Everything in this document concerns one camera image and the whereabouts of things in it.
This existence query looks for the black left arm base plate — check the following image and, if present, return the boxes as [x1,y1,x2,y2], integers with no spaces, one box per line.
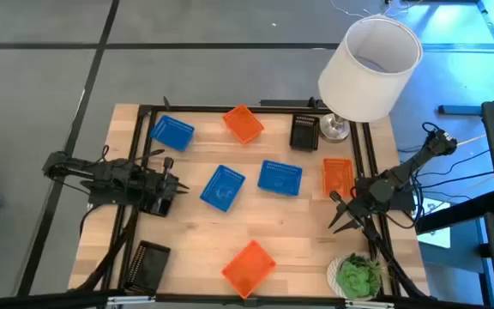
[87,184,145,208]

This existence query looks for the blue plastic basket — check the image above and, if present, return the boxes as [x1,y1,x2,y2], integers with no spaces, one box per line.
[257,160,304,197]
[199,164,247,214]
[148,114,196,153]

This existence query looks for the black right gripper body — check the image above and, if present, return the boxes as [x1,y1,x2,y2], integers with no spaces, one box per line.
[330,191,388,222]

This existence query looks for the green succulent in pot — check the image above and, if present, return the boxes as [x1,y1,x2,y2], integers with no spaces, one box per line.
[326,252,388,300]

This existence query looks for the table lamp white shade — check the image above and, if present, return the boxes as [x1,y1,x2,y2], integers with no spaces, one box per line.
[317,14,424,143]

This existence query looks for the black diagonal beam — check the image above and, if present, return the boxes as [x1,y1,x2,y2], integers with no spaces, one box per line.
[416,191,494,235]

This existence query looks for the black cable bundle sleeve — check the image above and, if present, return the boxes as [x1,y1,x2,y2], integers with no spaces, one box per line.
[364,214,431,300]
[75,205,141,293]

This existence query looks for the orange plastic basket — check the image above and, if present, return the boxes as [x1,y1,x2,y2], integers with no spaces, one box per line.
[322,157,355,199]
[220,239,278,300]
[222,103,266,145]

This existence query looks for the black plastic basket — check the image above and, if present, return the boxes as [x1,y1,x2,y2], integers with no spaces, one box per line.
[123,239,172,296]
[289,113,321,152]

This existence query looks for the silver aluminium rail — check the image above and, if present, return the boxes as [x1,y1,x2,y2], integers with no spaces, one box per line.
[106,294,157,306]
[344,299,396,309]

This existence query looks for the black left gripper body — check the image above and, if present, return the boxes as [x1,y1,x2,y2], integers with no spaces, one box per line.
[137,156,180,218]

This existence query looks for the white floor sheet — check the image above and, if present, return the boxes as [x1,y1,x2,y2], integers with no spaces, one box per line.
[418,199,452,249]

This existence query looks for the black aluminium table frame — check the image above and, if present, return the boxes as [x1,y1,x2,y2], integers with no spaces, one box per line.
[69,96,432,309]

